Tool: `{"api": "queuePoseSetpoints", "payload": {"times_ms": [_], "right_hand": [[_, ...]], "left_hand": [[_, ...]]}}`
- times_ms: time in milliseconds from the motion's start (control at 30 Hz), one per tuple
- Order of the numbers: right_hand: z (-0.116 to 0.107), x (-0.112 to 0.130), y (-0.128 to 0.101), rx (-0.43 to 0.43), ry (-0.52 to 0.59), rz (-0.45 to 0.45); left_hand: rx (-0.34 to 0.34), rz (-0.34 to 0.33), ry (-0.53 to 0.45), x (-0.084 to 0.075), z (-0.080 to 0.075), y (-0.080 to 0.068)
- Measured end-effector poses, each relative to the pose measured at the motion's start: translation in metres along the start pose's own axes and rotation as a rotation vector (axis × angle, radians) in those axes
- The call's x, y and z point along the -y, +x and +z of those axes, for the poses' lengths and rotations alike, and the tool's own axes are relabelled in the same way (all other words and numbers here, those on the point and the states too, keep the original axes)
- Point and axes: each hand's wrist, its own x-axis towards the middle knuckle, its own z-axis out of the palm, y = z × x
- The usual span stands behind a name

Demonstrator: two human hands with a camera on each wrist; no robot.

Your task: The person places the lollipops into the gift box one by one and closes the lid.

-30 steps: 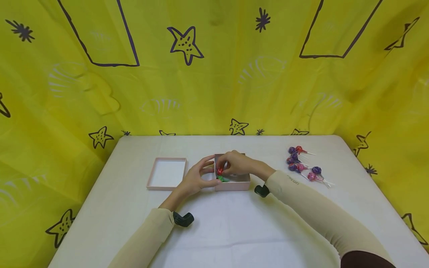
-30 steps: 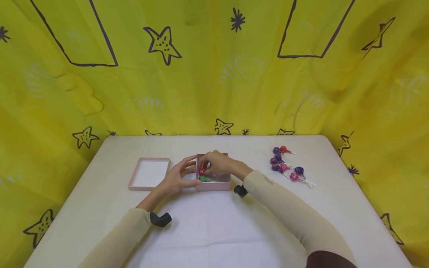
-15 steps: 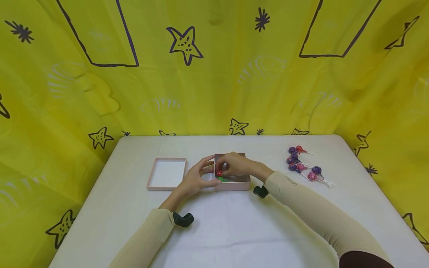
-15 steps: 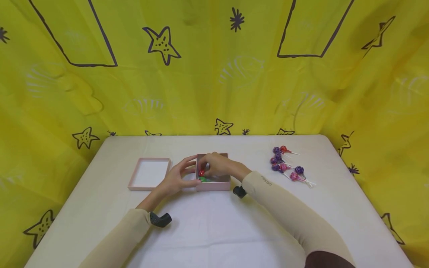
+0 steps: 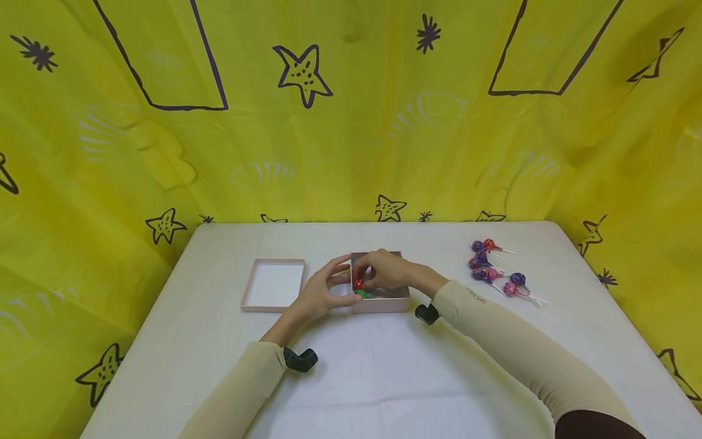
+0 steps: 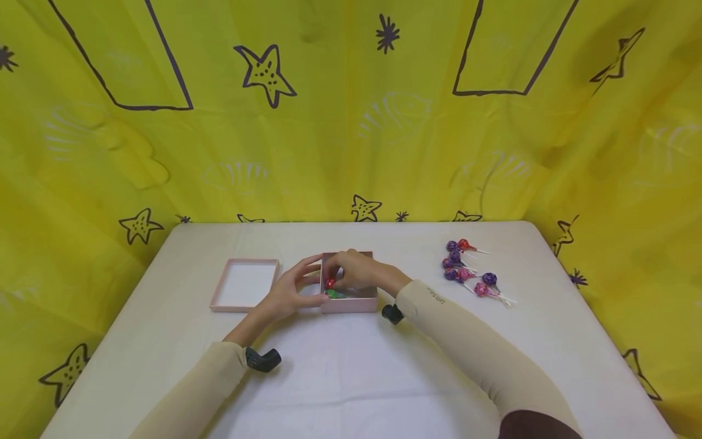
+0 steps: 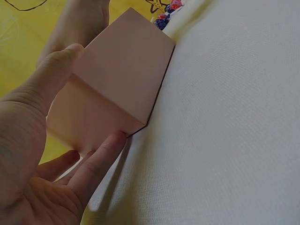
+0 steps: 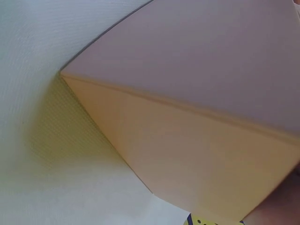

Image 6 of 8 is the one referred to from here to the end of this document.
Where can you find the person's right hand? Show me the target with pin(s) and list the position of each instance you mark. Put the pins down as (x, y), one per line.
(362, 271)

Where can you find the person's left hand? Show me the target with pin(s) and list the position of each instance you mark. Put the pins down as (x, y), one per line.
(285, 297)

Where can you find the person's right fingers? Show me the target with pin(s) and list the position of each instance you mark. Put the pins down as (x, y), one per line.
(337, 268)

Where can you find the person's left thumb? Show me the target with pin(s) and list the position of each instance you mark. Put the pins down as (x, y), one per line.
(315, 300)

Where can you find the person's left fingers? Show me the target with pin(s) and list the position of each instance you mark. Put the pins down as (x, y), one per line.
(307, 265)

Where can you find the pink square box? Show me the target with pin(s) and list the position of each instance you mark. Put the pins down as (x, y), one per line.
(351, 303)

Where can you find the person's right forearm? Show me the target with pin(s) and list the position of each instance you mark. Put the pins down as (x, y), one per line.
(471, 347)

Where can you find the person's left forearm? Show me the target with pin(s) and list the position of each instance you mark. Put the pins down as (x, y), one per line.
(197, 390)

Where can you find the green wrapped lollipop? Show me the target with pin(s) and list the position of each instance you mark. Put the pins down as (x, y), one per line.
(333, 294)

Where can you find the pink box lid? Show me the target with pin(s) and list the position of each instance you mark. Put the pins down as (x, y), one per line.
(245, 285)

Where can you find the black wrist band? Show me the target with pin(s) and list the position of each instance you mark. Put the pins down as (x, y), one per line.
(263, 360)
(392, 313)

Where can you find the pile of purple pink lollipops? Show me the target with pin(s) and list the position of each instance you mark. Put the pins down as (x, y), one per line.
(463, 268)

